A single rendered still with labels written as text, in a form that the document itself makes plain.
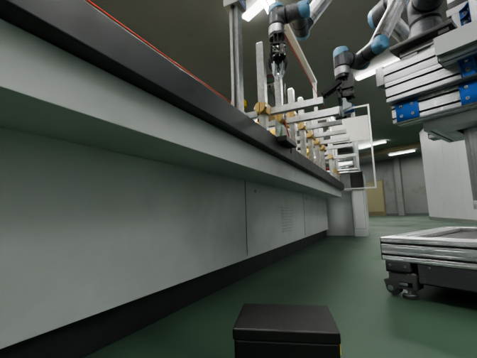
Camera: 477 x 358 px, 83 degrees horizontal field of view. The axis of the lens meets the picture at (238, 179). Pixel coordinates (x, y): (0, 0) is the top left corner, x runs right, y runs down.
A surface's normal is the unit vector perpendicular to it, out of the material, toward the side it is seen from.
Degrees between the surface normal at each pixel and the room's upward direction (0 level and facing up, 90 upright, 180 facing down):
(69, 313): 90
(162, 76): 90
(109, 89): 90
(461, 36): 90
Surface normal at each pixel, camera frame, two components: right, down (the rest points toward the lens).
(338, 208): -0.46, -0.10
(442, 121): -0.79, -0.06
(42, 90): 0.89, -0.08
